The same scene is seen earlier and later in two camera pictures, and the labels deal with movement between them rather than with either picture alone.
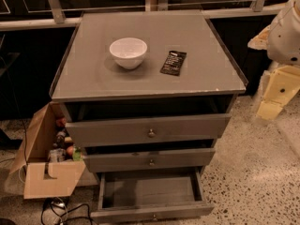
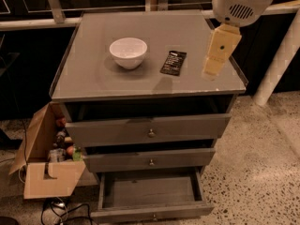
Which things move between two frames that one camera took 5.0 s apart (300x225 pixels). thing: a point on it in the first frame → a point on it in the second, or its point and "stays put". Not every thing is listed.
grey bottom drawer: x=146 y=196 stays put
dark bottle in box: x=60 y=139 stays put
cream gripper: x=285 y=39 → x=234 y=7
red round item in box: x=69 y=150 stays put
